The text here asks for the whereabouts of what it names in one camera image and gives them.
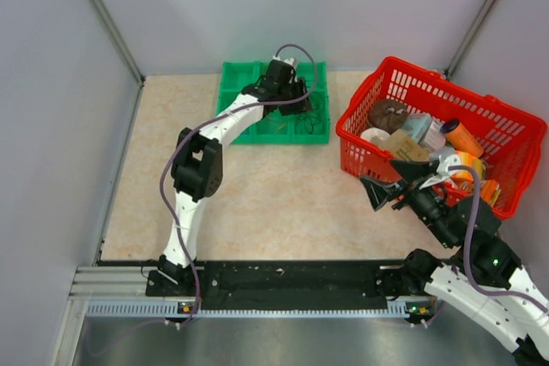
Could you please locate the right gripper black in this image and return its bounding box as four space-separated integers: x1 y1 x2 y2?
358 158 456 247

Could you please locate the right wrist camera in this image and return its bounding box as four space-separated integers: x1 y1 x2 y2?
419 147 462 189

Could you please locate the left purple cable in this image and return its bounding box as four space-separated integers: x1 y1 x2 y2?
159 43 319 328

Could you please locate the left aluminium frame post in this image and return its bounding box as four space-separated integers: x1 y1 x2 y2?
63 0 146 87

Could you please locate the yellow green sponge pack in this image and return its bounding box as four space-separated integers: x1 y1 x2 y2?
452 151 486 183

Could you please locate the orange snack packet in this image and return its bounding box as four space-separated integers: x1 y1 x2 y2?
458 179 501 207

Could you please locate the aluminium frame post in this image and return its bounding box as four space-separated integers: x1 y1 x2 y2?
443 0 498 81
63 0 146 87

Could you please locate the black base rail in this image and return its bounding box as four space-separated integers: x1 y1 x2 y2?
146 259 425 312

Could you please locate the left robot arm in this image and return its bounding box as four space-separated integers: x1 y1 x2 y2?
158 56 312 295

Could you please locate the green six-compartment tray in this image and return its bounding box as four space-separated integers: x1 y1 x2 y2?
216 61 330 145

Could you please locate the brown round pouch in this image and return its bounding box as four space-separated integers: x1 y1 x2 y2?
367 99 408 134

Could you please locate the orange bottle blue cap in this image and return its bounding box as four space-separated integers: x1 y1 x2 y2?
440 118 484 158

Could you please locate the right aluminium frame post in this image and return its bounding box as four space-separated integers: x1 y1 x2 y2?
443 0 498 81

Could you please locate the red plastic basket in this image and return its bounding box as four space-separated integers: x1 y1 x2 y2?
335 56 548 221

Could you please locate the brown cardboard box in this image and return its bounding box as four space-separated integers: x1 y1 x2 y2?
379 129 430 162

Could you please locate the light blue patterned box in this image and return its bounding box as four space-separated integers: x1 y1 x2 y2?
401 113 446 152

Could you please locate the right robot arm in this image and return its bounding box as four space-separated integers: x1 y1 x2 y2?
359 155 548 365

